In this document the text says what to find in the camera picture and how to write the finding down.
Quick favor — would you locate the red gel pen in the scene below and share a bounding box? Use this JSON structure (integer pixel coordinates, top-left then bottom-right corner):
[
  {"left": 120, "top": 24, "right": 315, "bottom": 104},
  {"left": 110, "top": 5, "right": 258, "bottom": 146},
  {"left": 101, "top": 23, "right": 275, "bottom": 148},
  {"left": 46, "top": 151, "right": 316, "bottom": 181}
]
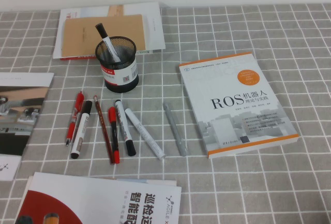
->
[{"left": 65, "top": 91, "right": 85, "bottom": 147}]

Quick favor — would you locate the small white card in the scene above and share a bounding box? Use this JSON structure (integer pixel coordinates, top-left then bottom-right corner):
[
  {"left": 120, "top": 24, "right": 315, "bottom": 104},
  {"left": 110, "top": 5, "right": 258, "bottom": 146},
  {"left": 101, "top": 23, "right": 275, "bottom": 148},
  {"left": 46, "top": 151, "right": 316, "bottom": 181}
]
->
[{"left": 0, "top": 153, "right": 23, "bottom": 181}]

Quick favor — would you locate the white orange ROS book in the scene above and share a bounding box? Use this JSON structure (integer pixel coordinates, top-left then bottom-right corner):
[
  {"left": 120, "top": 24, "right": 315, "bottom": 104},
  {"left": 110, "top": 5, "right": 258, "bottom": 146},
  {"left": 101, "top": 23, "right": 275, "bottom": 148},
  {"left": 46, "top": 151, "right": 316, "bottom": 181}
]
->
[{"left": 178, "top": 52, "right": 300, "bottom": 159}]

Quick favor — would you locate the brown kraft notebook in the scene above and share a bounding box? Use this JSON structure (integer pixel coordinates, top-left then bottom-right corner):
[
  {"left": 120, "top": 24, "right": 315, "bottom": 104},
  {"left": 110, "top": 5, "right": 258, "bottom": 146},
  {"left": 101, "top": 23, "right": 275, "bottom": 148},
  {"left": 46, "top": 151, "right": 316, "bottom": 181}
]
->
[{"left": 61, "top": 14, "right": 147, "bottom": 59}]

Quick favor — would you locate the all white paint marker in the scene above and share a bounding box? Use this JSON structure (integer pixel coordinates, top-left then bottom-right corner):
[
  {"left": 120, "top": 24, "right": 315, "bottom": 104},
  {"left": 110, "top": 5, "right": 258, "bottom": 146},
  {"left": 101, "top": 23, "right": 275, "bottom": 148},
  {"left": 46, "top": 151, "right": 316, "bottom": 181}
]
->
[{"left": 124, "top": 108, "right": 166, "bottom": 160}]

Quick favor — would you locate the dark red wooden pencil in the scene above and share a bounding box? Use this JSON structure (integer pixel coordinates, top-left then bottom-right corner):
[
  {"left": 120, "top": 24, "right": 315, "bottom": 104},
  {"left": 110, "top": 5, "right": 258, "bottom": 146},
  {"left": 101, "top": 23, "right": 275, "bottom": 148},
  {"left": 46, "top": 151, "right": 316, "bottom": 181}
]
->
[{"left": 93, "top": 95, "right": 115, "bottom": 165}]

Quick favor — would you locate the red and black marker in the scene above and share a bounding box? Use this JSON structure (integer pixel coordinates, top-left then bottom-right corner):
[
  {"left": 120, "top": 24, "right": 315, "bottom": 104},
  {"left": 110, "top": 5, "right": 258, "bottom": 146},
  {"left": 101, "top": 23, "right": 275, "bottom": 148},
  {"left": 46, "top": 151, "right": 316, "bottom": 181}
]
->
[{"left": 108, "top": 106, "right": 121, "bottom": 164}]

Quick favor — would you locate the brochure with photo cover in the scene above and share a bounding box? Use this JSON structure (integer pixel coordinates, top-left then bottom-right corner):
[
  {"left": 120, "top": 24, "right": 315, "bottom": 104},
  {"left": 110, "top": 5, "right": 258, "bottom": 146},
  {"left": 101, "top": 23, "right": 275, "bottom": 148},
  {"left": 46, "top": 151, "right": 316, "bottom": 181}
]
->
[{"left": 0, "top": 72, "right": 54, "bottom": 155}]

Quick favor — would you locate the grey checked tablecloth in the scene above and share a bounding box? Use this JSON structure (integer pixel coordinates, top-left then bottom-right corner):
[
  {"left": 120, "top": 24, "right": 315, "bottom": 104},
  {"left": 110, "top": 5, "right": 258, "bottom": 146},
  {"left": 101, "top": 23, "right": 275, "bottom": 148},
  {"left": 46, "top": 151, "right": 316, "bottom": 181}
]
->
[{"left": 0, "top": 1, "right": 331, "bottom": 224}]

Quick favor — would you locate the red white AgileX brochure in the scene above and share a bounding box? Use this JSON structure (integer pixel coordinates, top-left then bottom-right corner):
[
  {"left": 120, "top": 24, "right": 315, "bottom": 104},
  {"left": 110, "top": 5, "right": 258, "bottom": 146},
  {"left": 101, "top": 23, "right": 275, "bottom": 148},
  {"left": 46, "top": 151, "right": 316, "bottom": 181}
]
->
[{"left": 14, "top": 171, "right": 182, "bottom": 224}]

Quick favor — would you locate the white marker with printed text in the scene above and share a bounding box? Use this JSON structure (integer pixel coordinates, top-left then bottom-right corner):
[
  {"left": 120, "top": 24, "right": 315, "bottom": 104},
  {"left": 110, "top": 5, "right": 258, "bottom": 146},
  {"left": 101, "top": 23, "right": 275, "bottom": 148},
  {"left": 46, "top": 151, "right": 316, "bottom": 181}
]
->
[{"left": 114, "top": 99, "right": 137, "bottom": 157}]

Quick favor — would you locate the large white booklet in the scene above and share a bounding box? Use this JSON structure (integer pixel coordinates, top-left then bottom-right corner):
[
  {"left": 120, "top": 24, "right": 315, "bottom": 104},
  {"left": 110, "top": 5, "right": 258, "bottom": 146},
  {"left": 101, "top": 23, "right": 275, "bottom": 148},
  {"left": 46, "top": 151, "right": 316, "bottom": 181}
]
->
[{"left": 53, "top": 1, "right": 166, "bottom": 59}]

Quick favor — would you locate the black mesh pen holder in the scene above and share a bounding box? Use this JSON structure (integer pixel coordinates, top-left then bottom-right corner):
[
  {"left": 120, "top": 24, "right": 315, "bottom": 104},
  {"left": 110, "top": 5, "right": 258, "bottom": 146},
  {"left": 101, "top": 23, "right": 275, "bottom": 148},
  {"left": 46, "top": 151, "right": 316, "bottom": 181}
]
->
[{"left": 95, "top": 36, "right": 140, "bottom": 94}]

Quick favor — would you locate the white marker with brown label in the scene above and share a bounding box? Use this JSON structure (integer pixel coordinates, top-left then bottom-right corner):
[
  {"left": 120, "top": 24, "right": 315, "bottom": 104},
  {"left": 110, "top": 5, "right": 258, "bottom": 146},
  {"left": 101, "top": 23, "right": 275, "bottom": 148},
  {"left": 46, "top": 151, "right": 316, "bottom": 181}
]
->
[{"left": 70, "top": 100, "right": 93, "bottom": 159}]

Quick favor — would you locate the grey pen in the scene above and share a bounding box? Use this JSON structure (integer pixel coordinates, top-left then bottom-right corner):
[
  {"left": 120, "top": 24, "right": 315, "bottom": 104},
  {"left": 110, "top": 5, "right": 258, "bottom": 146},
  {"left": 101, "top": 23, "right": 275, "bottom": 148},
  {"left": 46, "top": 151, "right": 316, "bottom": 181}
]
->
[{"left": 162, "top": 101, "right": 189, "bottom": 157}]

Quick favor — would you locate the white marker with black cap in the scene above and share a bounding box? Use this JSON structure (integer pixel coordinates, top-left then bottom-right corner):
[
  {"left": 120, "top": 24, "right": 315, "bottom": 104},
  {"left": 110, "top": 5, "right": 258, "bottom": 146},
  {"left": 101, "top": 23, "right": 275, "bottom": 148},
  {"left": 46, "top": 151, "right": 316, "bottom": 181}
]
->
[{"left": 95, "top": 23, "right": 122, "bottom": 64}]

